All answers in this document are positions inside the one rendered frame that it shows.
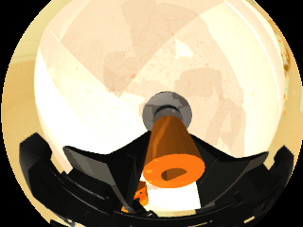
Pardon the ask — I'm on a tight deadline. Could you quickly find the orange knob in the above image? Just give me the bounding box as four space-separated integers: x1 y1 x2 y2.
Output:
143 114 205 189

